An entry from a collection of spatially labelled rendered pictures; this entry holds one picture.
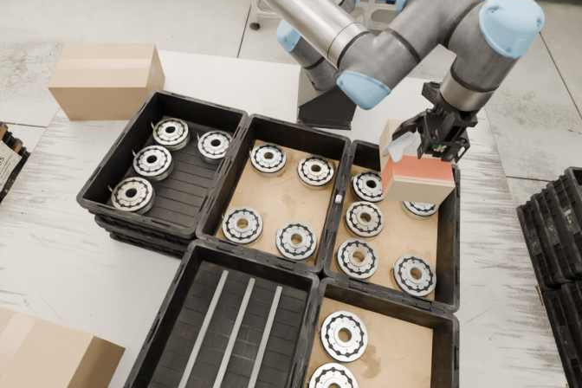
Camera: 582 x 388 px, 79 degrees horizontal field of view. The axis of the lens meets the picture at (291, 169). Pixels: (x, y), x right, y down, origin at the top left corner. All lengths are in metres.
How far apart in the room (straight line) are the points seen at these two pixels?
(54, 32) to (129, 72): 1.92
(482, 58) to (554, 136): 2.35
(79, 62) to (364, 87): 1.07
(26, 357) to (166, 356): 0.26
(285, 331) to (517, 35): 0.70
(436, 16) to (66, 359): 0.88
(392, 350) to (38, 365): 0.71
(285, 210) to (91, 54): 0.87
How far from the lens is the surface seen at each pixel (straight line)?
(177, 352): 0.89
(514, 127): 2.77
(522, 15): 0.55
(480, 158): 1.44
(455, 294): 0.89
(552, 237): 1.83
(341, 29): 0.59
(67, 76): 1.38
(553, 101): 3.14
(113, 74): 1.34
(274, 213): 0.97
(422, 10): 0.58
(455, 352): 0.86
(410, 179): 0.73
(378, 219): 0.97
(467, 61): 0.57
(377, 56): 0.56
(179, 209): 1.00
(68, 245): 1.20
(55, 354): 0.89
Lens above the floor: 1.69
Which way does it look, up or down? 56 degrees down
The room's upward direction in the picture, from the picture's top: 7 degrees clockwise
